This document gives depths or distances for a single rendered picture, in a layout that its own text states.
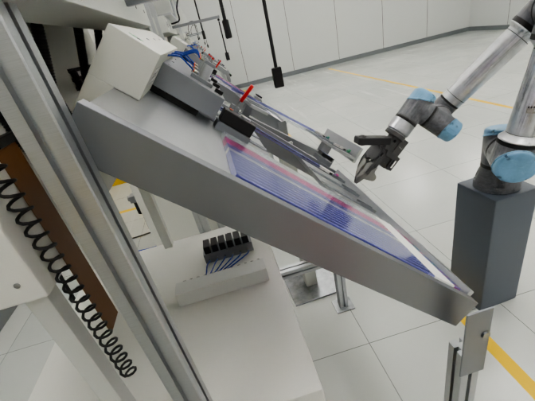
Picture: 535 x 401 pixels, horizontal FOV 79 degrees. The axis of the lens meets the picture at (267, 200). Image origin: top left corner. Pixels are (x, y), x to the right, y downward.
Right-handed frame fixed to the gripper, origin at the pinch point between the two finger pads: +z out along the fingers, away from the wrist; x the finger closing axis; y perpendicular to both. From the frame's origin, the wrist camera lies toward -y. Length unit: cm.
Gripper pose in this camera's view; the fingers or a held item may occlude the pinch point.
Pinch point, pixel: (355, 179)
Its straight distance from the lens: 118.0
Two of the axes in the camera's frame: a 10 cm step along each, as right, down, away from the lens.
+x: -1.9, -4.3, 8.8
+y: 8.3, 4.1, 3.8
